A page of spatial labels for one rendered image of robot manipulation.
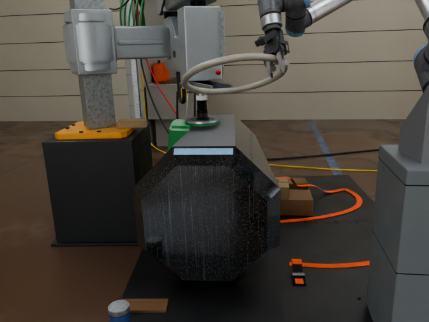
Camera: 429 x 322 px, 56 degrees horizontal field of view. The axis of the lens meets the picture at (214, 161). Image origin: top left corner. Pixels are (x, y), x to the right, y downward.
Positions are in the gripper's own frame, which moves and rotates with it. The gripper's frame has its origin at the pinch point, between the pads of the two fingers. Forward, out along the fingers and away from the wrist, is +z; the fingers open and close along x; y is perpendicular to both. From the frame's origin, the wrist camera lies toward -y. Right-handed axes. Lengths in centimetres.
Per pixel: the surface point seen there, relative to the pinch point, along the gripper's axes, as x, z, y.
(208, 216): 60, 56, 7
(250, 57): 2.2, -5.5, -12.7
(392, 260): -23, 82, 27
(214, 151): 49, 24, 7
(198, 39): 63, -44, 20
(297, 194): 91, 51, 136
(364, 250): 31, 92, 112
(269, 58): -0.7, -5.2, -4.5
